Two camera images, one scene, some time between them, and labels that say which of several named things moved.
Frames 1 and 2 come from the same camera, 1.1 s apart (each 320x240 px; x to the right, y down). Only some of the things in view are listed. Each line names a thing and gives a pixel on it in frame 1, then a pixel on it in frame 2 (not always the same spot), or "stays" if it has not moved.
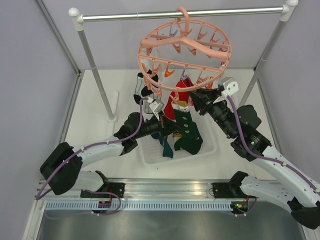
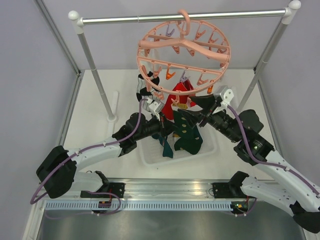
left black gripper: x=169 y=127 stays
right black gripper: x=201 y=104 -> x=206 y=102
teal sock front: x=167 y=151 stays
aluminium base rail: x=137 y=188 stays
